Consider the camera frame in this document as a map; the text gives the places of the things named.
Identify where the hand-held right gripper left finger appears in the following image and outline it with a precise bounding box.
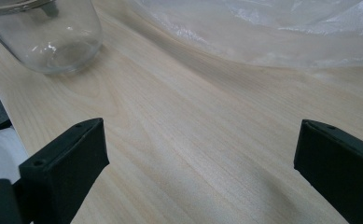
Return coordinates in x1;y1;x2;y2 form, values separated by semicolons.
18;117;110;224

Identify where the clear glass jar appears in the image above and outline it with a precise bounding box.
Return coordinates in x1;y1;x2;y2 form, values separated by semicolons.
0;0;104;75

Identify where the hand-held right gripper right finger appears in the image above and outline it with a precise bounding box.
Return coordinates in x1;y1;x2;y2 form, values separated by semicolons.
293;119;363;224

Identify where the clear plastic bag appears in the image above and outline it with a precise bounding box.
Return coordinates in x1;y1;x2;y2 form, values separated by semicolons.
129;0;363;69

